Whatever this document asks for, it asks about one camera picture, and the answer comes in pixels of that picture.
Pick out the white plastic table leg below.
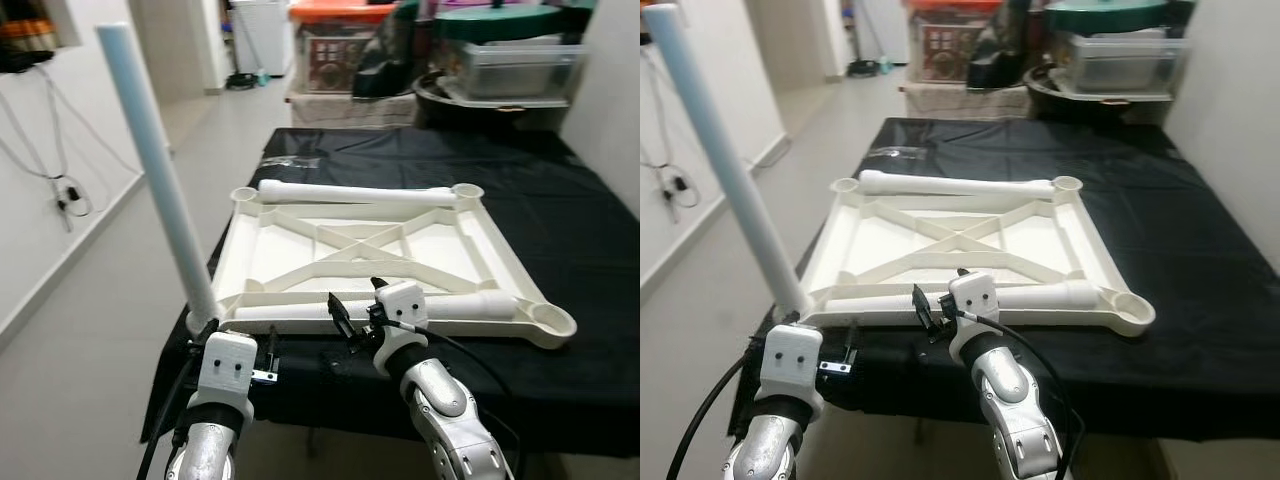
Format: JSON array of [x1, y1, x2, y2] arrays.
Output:
[[230, 290, 519, 323], [258, 179, 459, 207], [642, 3, 813, 316], [815, 283, 1101, 316], [96, 22, 221, 336], [858, 170, 1056, 198]]

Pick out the white plastic children table top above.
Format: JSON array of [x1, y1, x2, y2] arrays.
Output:
[[795, 176, 1156, 336], [186, 182, 578, 350]]

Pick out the beige patterned cloth cover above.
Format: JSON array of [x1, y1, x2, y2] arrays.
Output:
[[900, 85, 1031, 121], [285, 92, 421, 129]]

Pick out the black tablecloth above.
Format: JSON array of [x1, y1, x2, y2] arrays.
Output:
[[728, 117, 1280, 443], [140, 127, 641, 459]]

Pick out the black round basin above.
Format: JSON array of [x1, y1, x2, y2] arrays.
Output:
[[412, 72, 571, 129], [1025, 65, 1176, 123]]

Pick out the black plastic bag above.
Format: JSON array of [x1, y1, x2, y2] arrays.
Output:
[[965, 0, 1051, 91], [352, 0, 441, 99]]

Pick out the orange lid storage box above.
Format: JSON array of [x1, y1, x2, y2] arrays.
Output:
[[290, 0, 396, 96], [903, 0, 1001, 89]]

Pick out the clear plastic storage box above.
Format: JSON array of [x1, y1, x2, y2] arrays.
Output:
[[448, 38, 586, 99], [1058, 30, 1191, 96]]

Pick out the dark green round lid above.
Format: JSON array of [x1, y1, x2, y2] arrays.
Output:
[[432, 5, 591, 43], [1045, 0, 1196, 36]]

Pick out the black electronic devices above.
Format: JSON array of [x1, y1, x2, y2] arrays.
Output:
[[0, 15, 56, 73]]

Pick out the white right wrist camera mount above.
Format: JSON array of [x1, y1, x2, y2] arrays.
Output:
[[947, 270, 999, 341], [375, 281, 429, 351]]

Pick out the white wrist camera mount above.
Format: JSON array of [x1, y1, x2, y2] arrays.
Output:
[[196, 332, 259, 411], [375, 281, 429, 351], [947, 270, 999, 341], [758, 323, 826, 401]]

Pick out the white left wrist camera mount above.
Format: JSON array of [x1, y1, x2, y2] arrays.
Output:
[[196, 332, 259, 411], [758, 323, 826, 401]]

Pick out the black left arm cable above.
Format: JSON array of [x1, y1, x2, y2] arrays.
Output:
[[135, 345, 201, 480], [665, 350, 761, 480]]

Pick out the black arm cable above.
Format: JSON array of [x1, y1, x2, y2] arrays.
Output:
[[665, 350, 761, 480], [135, 345, 201, 480], [960, 308, 1086, 471], [385, 318, 521, 471]]

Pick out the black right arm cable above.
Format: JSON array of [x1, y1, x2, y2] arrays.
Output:
[[960, 308, 1086, 471], [385, 318, 521, 471]]

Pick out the looped black wall cable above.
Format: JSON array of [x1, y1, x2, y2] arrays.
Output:
[[640, 60, 701, 206], [0, 75, 93, 231]]

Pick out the long thin black wall cable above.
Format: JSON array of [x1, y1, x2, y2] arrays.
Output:
[[40, 65, 141, 186], [655, 45, 766, 171]]

